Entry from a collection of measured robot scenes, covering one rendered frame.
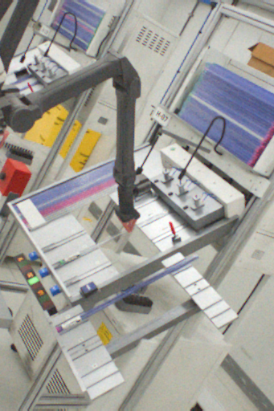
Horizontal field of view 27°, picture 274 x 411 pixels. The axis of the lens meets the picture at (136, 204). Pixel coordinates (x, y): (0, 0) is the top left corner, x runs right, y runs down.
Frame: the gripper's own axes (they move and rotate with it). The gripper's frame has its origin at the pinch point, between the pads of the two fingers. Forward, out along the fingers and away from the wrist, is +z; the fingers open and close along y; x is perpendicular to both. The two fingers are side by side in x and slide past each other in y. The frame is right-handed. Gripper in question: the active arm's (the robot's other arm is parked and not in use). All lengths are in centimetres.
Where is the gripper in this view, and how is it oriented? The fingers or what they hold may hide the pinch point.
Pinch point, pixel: (128, 229)
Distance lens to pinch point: 219.1
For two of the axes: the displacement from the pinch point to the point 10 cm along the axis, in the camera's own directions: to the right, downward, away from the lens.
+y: -4.9, -4.8, 7.3
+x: -8.7, 3.4, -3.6
